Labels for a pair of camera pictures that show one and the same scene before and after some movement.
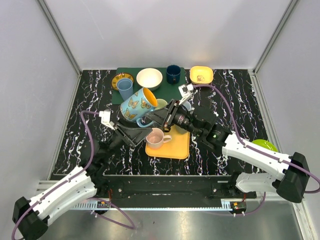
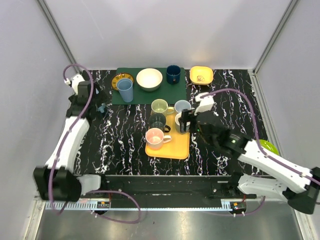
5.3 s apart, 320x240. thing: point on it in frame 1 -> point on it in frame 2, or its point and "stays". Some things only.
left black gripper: x=125 y=135 -> x=97 y=100
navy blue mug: x=173 y=73 stays
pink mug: x=156 y=139 stays
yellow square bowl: x=201 y=74 stays
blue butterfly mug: x=141 y=103 -> x=101 y=108
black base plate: x=170 y=188 stays
